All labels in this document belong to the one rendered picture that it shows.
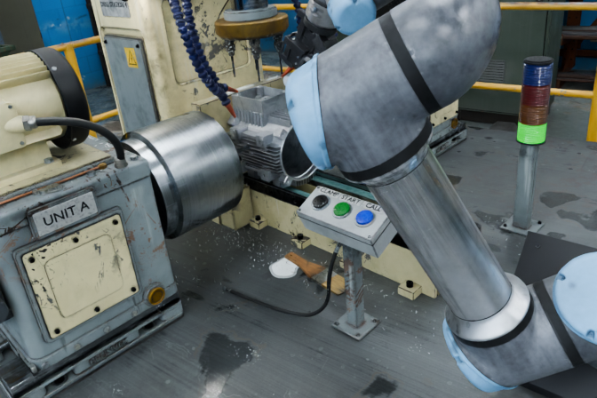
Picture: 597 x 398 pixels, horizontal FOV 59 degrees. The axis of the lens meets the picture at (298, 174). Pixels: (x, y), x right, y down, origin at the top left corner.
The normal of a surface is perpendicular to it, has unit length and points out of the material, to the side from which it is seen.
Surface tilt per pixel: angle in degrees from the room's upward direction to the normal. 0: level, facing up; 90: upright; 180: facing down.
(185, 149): 47
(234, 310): 0
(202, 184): 81
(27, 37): 90
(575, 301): 40
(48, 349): 89
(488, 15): 63
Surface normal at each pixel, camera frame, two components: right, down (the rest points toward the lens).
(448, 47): 0.16, 0.10
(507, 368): -0.15, 0.50
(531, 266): -0.51, -0.38
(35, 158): 0.68, 0.05
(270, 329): -0.09, -0.91
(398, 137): 0.34, 0.21
